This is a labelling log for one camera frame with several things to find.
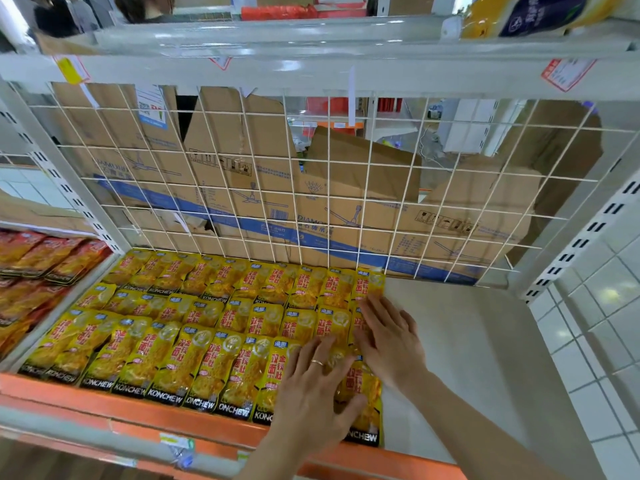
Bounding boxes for white blue paper label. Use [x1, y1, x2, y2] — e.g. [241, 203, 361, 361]
[135, 85, 170, 131]

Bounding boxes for rows of yellow packets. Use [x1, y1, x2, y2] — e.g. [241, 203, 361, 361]
[19, 249, 387, 435]

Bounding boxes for white metal shelf board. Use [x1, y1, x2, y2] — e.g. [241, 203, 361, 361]
[0, 16, 640, 101]

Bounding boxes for person's right forearm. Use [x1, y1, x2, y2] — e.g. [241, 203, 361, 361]
[400, 370, 568, 480]

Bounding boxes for orange shelf edge rail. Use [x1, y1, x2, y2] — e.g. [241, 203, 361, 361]
[0, 373, 467, 480]

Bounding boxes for yellow price tag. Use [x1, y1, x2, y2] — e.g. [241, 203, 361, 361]
[53, 55, 92, 86]

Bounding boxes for person's right hand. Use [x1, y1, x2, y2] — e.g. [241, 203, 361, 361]
[352, 294, 432, 395]

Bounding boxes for white slotted shelf upright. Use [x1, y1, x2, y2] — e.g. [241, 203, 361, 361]
[519, 167, 640, 304]
[0, 80, 132, 255]

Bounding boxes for pile of red orange packets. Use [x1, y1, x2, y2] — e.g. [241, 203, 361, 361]
[0, 229, 114, 360]

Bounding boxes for blue green shelf label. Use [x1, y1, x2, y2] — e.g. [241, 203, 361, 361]
[160, 432, 197, 469]

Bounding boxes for red white price tag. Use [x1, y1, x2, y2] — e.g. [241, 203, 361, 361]
[540, 58, 598, 92]

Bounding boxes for yellow snack packet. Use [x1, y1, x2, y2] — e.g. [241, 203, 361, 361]
[336, 351, 385, 448]

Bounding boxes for small brown cardboard box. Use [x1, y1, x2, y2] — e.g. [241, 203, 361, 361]
[303, 126, 424, 203]

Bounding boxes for yellow blue product bag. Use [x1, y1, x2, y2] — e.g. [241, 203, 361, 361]
[460, 0, 627, 40]

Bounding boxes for person's left hand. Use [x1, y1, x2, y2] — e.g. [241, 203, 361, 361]
[269, 336, 369, 449]

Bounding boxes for person's left forearm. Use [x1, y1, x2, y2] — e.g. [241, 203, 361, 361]
[234, 437, 331, 480]

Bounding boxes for white wire mesh panel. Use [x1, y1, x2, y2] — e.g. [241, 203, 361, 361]
[9, 82, 630, 291]

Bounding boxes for red product packet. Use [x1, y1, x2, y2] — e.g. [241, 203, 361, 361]
[240, 3, 369, 21]

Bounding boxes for clear price strip holder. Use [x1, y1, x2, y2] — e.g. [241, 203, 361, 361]
[0, 406, 263, 480]

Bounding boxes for large printed cardboard box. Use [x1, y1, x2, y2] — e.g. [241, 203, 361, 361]
[52, 84, 532, 286]

